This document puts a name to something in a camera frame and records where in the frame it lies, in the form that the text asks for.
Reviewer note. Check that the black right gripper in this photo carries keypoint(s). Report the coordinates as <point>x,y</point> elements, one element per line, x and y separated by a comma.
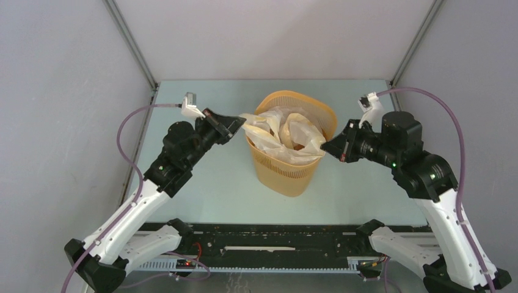
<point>341,147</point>

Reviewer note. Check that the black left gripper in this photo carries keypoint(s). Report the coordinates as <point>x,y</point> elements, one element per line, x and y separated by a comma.
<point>225,126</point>

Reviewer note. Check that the orange plastic trash bin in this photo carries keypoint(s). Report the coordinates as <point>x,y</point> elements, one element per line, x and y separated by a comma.
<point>286,179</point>

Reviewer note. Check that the translucent cream trash bag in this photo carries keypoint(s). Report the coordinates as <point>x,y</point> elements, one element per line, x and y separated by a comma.
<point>289,134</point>

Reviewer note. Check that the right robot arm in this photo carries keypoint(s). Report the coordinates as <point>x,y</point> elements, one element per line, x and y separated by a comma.
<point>429,180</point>

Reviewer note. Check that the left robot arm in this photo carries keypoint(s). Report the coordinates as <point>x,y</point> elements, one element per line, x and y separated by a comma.
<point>104,258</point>

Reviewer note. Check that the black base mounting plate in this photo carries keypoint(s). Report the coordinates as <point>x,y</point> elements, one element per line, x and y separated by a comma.
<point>241,246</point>

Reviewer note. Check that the right controller board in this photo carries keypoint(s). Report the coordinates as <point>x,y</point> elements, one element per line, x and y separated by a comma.
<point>368,265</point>

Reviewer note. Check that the left controller board with LEDs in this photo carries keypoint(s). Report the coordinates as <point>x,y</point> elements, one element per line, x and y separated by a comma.
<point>185,264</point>

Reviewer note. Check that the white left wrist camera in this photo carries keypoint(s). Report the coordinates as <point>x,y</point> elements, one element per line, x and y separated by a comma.
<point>189,108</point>

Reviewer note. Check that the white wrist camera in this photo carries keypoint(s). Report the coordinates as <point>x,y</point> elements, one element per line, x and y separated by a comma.
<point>372,109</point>
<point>189,108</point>

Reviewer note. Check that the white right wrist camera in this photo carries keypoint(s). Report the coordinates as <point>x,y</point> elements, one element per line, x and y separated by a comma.
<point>372,109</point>

